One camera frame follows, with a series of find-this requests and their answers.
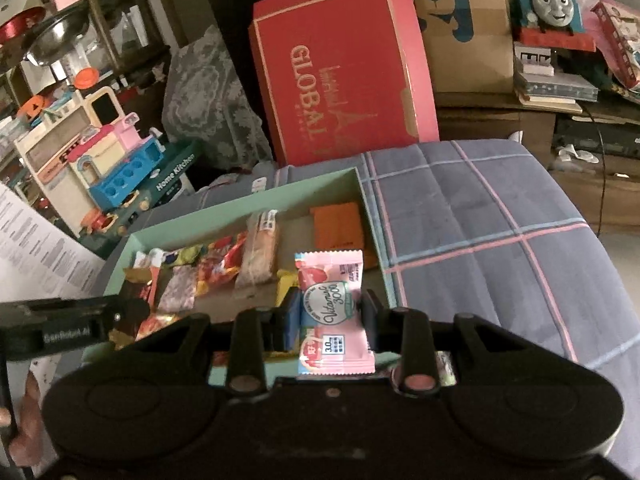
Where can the toy kitchen playset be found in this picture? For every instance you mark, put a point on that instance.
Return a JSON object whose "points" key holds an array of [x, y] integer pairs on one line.
{"points": [[80, 160]]}

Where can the green toy kitchen box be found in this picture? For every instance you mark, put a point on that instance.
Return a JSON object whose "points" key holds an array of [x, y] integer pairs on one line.
{"points": [[170, 175]]}

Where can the mint green cardboard box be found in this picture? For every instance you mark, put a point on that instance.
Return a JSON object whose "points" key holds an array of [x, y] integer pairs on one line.
{"points": [[370, 240]]}

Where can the cardboard box with bear print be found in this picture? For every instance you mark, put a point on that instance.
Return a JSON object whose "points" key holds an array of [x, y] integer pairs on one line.
{"points": [[480, 60]]}

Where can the blue toy train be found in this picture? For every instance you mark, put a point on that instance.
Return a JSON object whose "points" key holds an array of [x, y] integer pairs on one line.
{"points": [[547, 0]]}

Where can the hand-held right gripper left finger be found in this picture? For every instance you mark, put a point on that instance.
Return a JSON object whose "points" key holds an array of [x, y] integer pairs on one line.
{"points": [[290, 320]]}

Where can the red gift box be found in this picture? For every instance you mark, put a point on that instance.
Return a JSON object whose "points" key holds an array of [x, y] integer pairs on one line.
{"points": [[340, 75]]}

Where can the clear cracker bar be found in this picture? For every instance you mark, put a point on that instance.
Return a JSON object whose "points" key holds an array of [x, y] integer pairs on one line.
{"points": [[260, 255]]}

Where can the orange white snack packet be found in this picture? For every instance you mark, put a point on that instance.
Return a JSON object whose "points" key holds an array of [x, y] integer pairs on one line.
{"points": [[147, 260]]}

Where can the red floral snack packet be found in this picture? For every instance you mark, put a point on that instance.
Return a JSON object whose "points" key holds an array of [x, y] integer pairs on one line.
{"points": [[160, 322]]}

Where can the small gold foil wrapper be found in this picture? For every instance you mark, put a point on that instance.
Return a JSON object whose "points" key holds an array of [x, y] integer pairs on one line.
{"points": [[136, 282]]}

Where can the metal bowl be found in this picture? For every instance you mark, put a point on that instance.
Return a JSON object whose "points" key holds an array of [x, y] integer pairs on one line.
{"points": [[55, 40]]}

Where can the pink strawberry candy packet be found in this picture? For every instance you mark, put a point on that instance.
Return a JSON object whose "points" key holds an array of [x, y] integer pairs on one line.
{"points": [[332, 300]]}

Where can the wide pink patterned sachet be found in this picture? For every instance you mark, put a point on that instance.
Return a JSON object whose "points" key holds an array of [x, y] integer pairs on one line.
{"points": [[177, 290]]}

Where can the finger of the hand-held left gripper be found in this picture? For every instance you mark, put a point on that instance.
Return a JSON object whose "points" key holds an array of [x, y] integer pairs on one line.
{"points": [[127, 317]]}

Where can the stack of books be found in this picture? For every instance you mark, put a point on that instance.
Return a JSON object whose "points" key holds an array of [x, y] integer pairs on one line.
{"points": [[550, 85]]}

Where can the green yellow foil candy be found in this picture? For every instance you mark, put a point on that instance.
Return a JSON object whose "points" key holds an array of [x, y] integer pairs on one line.
{"points": [[180, 256]]}

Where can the red candy bag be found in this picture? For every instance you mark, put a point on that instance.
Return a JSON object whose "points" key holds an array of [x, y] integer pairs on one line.
{"points": [[220, 265]]}

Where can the gold wafer packet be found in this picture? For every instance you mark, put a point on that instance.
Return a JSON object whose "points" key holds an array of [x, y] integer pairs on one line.
{"points": [[285, 282]]}

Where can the person's left hand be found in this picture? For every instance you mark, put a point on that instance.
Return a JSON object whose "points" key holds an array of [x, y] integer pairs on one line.
{"points": [[27, 425]]}

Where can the printed instruction sheet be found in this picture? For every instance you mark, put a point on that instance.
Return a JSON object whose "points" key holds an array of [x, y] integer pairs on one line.
{"points": [[35, 250]]}

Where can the pink patterned box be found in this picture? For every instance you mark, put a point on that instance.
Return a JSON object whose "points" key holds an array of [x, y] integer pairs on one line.
{"points": [[620, 40]]}

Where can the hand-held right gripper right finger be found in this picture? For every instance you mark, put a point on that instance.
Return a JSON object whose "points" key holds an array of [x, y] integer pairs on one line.
{"points": [[372, 317]]}

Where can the grey lace cloth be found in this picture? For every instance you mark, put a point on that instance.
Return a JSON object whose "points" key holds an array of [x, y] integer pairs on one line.
{"points": [[210, 100]]}

